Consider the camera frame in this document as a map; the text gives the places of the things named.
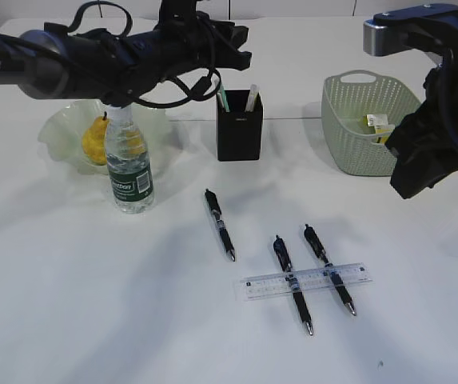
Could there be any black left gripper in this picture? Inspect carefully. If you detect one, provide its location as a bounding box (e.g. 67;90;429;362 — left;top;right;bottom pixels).
100;11;252;106

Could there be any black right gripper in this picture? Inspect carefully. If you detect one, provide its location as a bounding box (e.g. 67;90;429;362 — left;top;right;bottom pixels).
385;56;458;199

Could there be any yellow waste paper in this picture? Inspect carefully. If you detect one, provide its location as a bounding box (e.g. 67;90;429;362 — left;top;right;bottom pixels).
363;114;396;144

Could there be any yellow pear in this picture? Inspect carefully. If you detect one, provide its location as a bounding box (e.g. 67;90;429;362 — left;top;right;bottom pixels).
80;111;144;166

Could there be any mint green utility knife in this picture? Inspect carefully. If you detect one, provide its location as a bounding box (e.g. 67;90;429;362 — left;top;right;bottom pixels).
215;80;230;113

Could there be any clear water bottle green label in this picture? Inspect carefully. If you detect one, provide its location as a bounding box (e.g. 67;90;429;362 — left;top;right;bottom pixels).
104;106;154;214

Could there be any yellow utility knife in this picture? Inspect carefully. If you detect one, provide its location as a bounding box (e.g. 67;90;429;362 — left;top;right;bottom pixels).
245;84;259;112

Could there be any clear plastic ruler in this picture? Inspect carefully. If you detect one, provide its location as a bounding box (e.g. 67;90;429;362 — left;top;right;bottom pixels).
233;263;372;301

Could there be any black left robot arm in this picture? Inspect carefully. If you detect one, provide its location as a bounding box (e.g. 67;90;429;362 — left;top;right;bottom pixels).
0;8;252;109

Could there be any pale green wavy glass plate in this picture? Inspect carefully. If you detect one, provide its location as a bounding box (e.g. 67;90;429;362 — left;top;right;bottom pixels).
38;100;180;175

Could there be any pale green woven basket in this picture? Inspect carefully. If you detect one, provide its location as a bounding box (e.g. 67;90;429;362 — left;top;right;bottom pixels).
321;70;420;177

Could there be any black square pen holder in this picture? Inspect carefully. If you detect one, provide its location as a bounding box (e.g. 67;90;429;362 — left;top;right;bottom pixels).
216;90;264;162

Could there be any black pen far left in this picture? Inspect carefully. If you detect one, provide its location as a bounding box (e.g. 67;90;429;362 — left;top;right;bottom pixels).
204;189;236;262

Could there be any black pen under ruler right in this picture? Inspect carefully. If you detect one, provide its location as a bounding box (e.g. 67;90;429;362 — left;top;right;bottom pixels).
304;224;356;317

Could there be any black pen under ruler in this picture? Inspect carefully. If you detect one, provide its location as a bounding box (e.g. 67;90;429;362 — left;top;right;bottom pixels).
273;235;314;337
304;224;356;317

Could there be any black pen under ruler left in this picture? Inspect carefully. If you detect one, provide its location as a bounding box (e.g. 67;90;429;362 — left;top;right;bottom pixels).
273;235;314;337

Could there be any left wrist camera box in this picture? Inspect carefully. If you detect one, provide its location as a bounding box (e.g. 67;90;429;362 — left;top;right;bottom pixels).
158;0;197;20

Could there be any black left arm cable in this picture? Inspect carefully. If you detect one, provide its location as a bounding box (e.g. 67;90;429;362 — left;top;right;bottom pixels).
64;0;224;109

